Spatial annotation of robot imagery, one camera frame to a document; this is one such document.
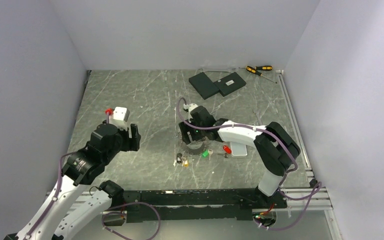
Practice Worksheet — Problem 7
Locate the yellow black screwdriver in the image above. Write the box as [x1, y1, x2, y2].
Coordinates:
[246, 69, 277, 84]
[241, 65, 273, 72]

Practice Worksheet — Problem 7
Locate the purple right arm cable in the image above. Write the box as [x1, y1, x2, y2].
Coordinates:
[176, 96, 323, 232]

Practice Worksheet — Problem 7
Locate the silver wrench on table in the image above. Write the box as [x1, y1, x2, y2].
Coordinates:
[253, 109, 263, 126]

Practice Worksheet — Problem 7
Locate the yellow black screwdriver front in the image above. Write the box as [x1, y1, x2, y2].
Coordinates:
[246, 69, 277, 84]

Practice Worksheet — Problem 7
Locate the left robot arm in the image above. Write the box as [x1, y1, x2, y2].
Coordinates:
[5, 123, 141, 240]

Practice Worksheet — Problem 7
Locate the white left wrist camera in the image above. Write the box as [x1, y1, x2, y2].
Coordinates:
[104, 106, 130, 131]

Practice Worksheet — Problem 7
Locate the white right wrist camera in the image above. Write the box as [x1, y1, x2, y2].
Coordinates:
[182, 103, 198, 114]

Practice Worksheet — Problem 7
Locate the long silver wrench at wall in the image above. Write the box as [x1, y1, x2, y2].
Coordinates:
[198, 67, 238, 73]

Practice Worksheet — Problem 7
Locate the silver key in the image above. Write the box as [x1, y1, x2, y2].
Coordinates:
[208, 149, 214, 161]

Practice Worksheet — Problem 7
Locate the red key tag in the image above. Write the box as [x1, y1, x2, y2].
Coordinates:
[221, 145, 232, 159]

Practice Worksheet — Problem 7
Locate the small black flat box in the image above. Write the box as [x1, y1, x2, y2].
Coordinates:
[214, 72, 246, 97]

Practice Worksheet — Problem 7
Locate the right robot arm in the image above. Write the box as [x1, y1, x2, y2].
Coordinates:
[176, 103, 301, 208]

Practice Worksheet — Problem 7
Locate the large black flat box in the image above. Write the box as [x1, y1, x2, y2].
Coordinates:
[188, 72, 220, 100]

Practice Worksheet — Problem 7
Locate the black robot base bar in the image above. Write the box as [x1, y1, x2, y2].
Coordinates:
[111, 188, 288, 223]

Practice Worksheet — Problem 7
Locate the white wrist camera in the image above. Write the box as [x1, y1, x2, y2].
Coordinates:
[182, 103, 198, 114]
[104, 106, 130, 131]

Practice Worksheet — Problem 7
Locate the black key tag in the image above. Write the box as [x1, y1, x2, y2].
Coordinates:
[176, 153, 183, 164]

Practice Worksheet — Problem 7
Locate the clear plastic case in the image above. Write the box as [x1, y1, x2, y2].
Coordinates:
[230, 142, 248, 158]

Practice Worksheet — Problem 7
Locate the green key tag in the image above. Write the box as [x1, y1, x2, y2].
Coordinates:
[202, 150, 208, 158]

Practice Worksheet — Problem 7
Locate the round metal key organizer disc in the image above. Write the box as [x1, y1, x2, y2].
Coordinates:
[177, 139, 210, 156]

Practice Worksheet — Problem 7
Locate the yellow black screwdriver rear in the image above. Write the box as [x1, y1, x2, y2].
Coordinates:
[241, 65, 273, 72]

